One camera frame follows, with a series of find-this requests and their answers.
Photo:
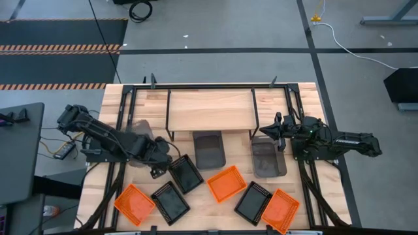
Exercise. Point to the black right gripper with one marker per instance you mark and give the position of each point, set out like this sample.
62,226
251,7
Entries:
289,129

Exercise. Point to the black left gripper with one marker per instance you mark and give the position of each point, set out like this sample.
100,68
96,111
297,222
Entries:
162,160

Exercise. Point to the translucent gray plastic bin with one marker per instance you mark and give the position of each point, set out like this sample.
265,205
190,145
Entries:
268,156
209,150
143,127

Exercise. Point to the black plastic basket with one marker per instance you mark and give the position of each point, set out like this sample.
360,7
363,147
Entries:
170,203
186,174
253,203

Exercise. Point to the orange plastic basket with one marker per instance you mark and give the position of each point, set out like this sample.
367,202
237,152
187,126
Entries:
281,211
226,183
134,205

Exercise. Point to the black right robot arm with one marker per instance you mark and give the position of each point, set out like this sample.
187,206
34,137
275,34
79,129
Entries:
356,143

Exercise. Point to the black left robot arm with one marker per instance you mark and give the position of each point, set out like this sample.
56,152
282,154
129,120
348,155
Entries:
111,140

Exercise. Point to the wooden shelf with black legs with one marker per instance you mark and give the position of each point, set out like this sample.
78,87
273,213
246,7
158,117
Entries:
210,111

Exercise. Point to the black power adapter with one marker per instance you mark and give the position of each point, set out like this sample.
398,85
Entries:
64,150

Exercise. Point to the yellow plug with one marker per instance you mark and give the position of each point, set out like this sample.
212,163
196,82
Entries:
315,18

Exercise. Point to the black box on gray base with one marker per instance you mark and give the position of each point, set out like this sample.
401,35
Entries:
403,85

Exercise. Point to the dark gray desk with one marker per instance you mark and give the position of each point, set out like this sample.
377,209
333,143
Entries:
19,153

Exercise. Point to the gray metal stand foot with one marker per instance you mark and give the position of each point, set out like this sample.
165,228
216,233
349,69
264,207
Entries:
388,20

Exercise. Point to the black hazard-striped floor mat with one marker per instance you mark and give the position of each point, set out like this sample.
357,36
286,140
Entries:
58,32

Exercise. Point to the black aluminium table frame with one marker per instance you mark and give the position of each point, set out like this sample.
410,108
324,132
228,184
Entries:
212,87

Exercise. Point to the small black bracket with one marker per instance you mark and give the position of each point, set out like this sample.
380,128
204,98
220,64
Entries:
23,115
7,118

